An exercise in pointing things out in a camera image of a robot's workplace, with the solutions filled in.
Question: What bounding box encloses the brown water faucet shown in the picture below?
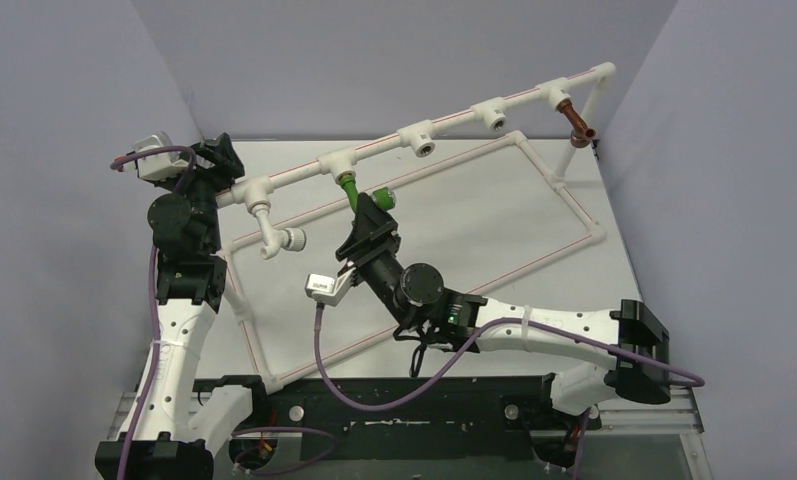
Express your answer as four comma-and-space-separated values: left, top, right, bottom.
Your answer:
556, 99, 597, 149

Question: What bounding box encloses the white PVC pipe frame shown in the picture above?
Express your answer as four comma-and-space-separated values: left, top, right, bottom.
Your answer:
215, 62, 618, 396

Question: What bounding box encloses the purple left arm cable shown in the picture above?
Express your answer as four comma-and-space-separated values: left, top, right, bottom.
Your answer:
109, 145, 201, 480

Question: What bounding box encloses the green water faucet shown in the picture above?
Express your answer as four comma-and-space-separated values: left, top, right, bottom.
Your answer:
338, 172, 397, 213

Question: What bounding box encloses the black front table rail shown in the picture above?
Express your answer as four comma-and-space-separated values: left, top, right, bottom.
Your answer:
132, 374, 704, 465

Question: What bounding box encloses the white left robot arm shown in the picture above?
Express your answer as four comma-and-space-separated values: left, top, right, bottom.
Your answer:
94, 132, 271, 479

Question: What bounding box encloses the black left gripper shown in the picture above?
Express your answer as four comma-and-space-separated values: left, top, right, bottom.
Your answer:
159, 139, 245, 253

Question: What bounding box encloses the white water faucet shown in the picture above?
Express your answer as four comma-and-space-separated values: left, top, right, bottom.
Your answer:
251, 204, 307, 260

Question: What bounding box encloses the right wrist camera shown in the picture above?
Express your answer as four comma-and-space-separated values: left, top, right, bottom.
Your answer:
304, 269, 355, 307

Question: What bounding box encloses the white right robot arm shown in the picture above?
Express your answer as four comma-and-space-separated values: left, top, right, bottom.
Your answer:
336, 193, 671, 427

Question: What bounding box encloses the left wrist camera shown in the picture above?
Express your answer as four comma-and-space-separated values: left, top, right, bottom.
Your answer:
111, 131, 193, 183

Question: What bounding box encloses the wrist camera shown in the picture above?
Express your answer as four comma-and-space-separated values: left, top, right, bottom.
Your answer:
304, 269, 355, 307
111, 131, 193, 183

